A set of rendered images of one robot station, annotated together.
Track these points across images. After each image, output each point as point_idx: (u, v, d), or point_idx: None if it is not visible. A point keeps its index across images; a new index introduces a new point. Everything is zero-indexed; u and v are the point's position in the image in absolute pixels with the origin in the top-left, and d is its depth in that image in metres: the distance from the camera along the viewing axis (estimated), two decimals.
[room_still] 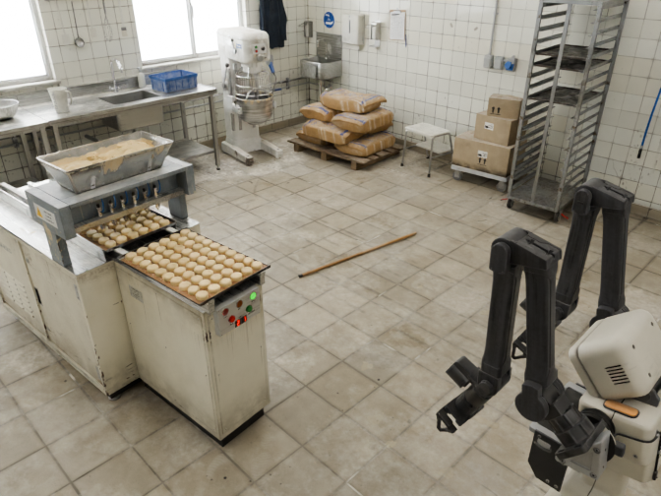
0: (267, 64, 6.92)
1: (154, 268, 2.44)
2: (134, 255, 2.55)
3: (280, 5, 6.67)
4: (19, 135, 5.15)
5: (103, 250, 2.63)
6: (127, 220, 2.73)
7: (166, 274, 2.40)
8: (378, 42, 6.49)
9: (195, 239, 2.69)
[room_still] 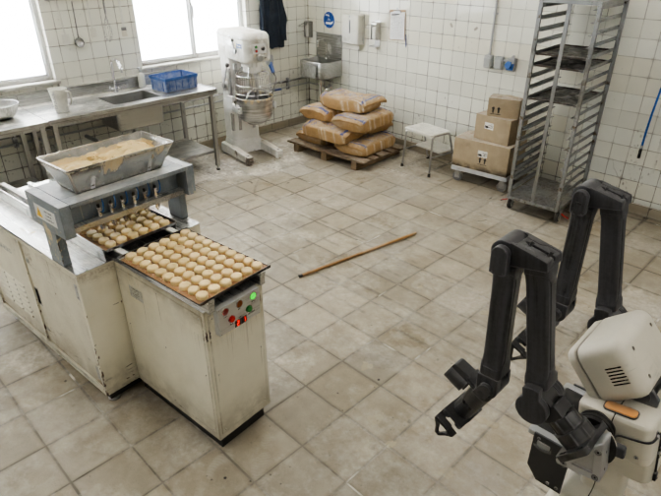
0: (267, 64, 6.92)
1: (154, 268, 2.44)
2: (134, 255, 2.55)
3: (280, 5, 6.67)
4: (19, 135, 5.15)
5: (103, 250, 2.63)
6: (127, 220, 2.73)
7: (166, 274, 2.40)
8: (378, 42, 6.49)
9: (195, 239, 2.69)
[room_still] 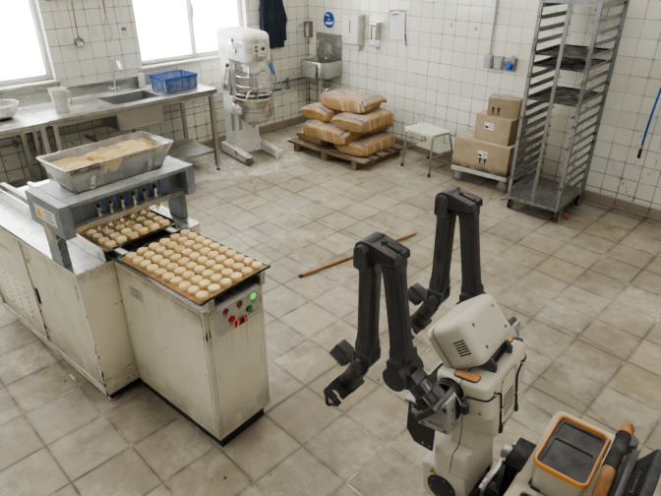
0: (267, 64, 6.92)
1: (154, 268, 2.44)
2: (134, 255, 2.55)
3: (280, 5, 6.67)
4: (19, 135, 5.15)
5: (103, 250, 2.63)
6: (127, 220, 2.73)
7: (166, 274, 2.40)
8: (378, 42, 6.49)
9: (195, 239, 2.69)
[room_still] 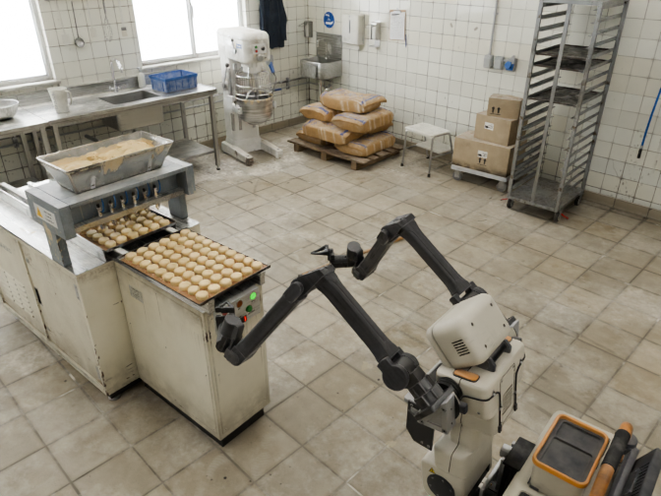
0: (267, 64, 6.92)
1: (154, 268, 2.44)
2: (134, 255, 2.55)
3: (280, 5, 6.67)
4: (19, 135, 5.15)
5: (103, 250, 2.63)
6: (127, 220, 2.73)
7: (166, 274, 2.40)
8: (378, 42, 6.49)
9: (195, 239, 2.69)
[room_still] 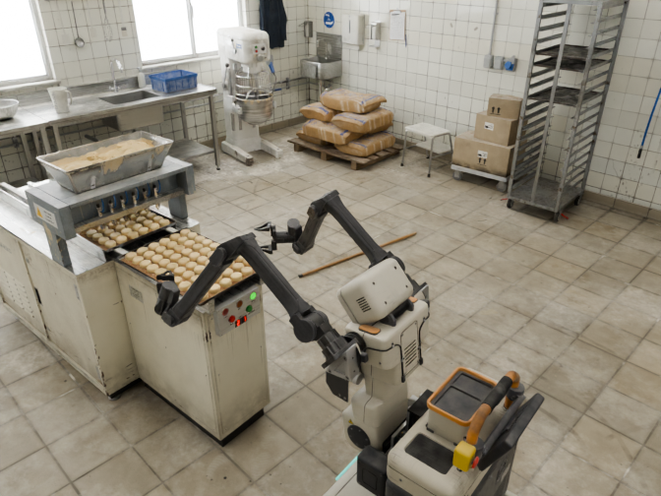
0: (267, 64, 6.92)
1: (154, 268, 2.44)
2: (134, 255, 2.55)
3: (280, 5, 6.67)
4: (19, 135, 5.15)
5: (103, 250, 2.63)
6: (127, 220, 2.73)
7: (166, 274, 2.40)
8: (378, 42, 6.49)
9: (195, 239, 2.69)
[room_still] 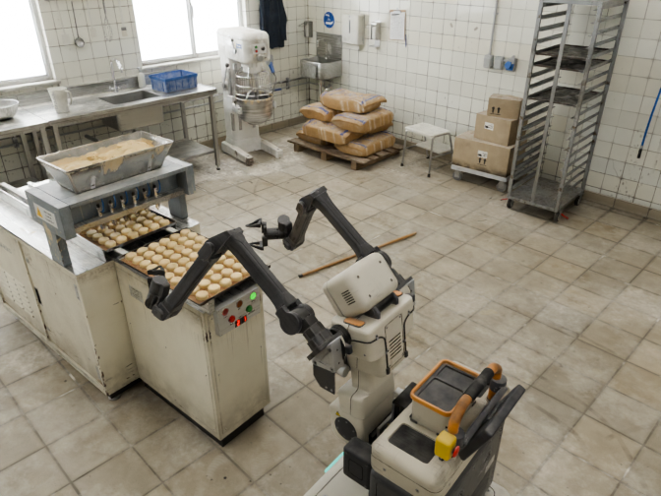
0: (267, 64, 6.92)
1: (154, 268, 2.44)
2: (134, 255, 2.55)
3: (280, 5, 6.67)
4: (19, 135, 5.15)
5: (103, 250, 2.63)
6: (127, 220, 2.73)
7: (166, 274, 2.40)
8: (378, 42, 6.49)
9: (195, 239, 2.69)
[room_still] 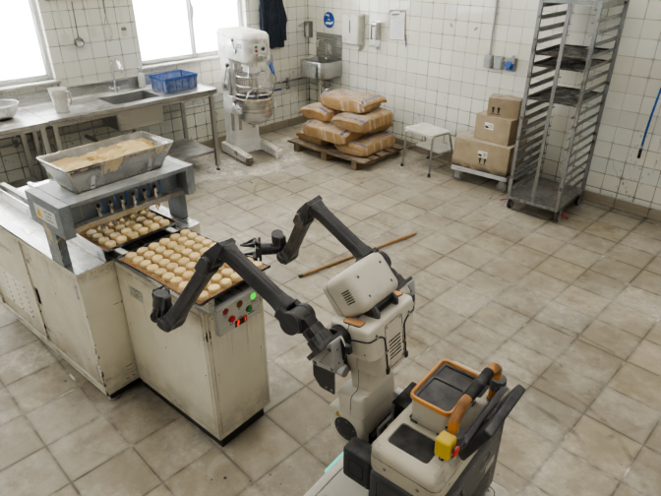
0: (267, 64, 6.92)
1: (154, 268, 2.44)
2: (134, 255, 2.55)
3: (280, 5, 6.67)
4: (19, 135, 5.15)
5: (103, 250, 2.63)
6: (127, 220, 2.73)
7: (166, 274, 2.40)
8: (378, 42, 6.49)
9: (195, 239, 2.69)
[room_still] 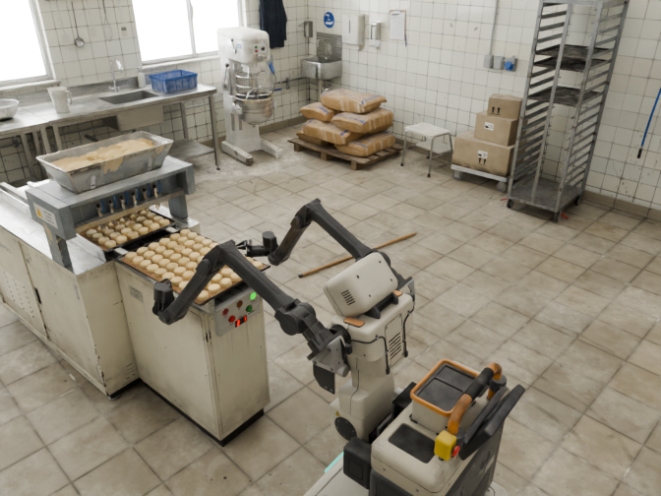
0: (267, 64, 6.92)
1: (154, 268, 2.44)
2: (134, 255, 2.55)
3: (280, 5, 6.67)
4: (19, 135, 5.15)
5: (103, 250, 2.63)
6: (127, 220, 2.73)
7: (166, 274, 2.40)
8: (378, 42, 6.49)
9: (195, 239, 2.69)
